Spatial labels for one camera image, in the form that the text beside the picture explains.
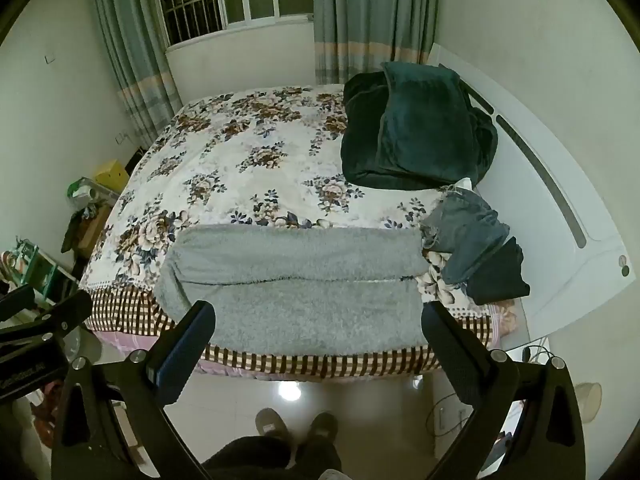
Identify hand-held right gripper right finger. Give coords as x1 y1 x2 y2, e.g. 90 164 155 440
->
421 301 587 480

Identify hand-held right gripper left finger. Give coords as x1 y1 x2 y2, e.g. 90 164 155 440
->
51 300 218 480

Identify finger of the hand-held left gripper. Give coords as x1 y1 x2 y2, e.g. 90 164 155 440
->
0 290 94 347

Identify grey fluffy towel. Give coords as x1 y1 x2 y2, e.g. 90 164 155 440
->
156 225 430 358

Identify green shelf rack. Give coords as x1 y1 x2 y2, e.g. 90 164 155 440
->
0 236 77 307

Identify brown cardboard box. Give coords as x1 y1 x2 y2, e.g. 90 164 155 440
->
74 204 114 260

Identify black folded garment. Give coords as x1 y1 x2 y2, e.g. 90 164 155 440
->
466 236 532 306

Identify person's left shoe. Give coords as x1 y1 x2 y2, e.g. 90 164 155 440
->
254 408 292 444

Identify person's shoe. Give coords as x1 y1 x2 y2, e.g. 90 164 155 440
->
306 412 339 444
254 408 292 444

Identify clear bin with green items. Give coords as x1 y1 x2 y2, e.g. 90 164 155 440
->
66 176 121 212

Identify grey-blue jeans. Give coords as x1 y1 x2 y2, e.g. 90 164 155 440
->
420 190 512 287

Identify brown checked bed sheet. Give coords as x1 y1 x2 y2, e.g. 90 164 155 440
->
84 287 517 378

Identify yellow box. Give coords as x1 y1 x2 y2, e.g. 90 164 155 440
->
94 158 132 194

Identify person's right shoe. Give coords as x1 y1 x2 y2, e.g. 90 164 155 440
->
306 412 339 444

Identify person's right leg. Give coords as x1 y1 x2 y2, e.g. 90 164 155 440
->
294 437 347 480

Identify floral bed cover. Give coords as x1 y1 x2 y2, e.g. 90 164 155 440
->
79 85 516 311

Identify white bed headboard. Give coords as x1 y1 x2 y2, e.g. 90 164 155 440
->
425 42 637 342

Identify dark green plush blanket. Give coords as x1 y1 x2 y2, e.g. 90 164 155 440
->
340 61 500 192

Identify grey-green striped curtain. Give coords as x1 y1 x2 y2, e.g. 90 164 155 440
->
86 0 184 150
312 0 442 87

